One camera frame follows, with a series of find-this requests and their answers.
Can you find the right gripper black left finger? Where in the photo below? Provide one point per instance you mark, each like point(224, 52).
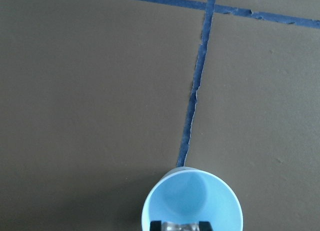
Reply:
point(155, 225)

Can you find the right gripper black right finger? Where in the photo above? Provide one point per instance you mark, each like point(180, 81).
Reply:
point(205, 226)

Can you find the light blue cup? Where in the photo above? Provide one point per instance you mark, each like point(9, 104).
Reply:
point(189, 196)

